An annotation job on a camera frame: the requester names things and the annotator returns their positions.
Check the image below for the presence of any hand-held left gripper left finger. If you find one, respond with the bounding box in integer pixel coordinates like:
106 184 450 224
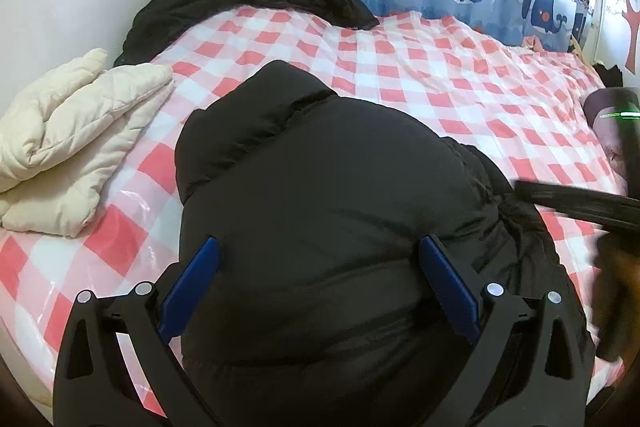
52 236 223 427

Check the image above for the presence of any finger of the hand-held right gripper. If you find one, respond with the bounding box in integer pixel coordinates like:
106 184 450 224
515 179 640 230

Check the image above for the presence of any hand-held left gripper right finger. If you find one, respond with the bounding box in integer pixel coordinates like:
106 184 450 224
419 234 588 427

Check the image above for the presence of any black hooded puffer jacket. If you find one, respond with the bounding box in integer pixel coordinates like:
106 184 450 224
175 59 598 427

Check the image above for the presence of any person's right forearm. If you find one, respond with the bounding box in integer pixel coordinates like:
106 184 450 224
592 229 640 363

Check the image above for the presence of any purple folded blanket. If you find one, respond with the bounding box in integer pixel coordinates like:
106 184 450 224
582 89 631 188

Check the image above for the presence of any dark garment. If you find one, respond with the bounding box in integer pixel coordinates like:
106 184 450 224
595 63 624 88

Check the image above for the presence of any red white checkered bed sheet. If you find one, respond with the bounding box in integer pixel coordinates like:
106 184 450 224
0 4 631 413

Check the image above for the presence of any cream folded quilt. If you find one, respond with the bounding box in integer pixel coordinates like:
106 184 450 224
0 48 175 238

